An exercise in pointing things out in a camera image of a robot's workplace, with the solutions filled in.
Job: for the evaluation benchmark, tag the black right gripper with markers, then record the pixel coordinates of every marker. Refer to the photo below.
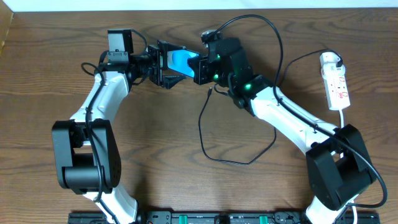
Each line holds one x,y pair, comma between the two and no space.
202,70

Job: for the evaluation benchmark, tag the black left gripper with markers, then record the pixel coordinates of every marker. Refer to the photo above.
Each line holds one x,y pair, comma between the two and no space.
156,65

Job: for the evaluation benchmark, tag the blue Samsung Galaxy smartphone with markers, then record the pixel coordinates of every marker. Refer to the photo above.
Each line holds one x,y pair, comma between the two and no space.
177,60

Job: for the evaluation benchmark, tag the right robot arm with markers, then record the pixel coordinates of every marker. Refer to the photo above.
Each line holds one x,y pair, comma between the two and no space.
338,163

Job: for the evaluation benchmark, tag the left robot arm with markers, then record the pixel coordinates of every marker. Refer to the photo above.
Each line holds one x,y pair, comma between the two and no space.
87,158

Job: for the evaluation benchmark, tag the white charger plug adapter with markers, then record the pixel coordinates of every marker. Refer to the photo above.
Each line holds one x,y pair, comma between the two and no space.
331,57

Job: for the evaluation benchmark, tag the white power strip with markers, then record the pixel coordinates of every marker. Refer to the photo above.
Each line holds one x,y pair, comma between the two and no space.
335,86

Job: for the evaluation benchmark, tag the black mounting rail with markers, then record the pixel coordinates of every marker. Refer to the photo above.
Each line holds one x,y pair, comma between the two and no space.
165,217

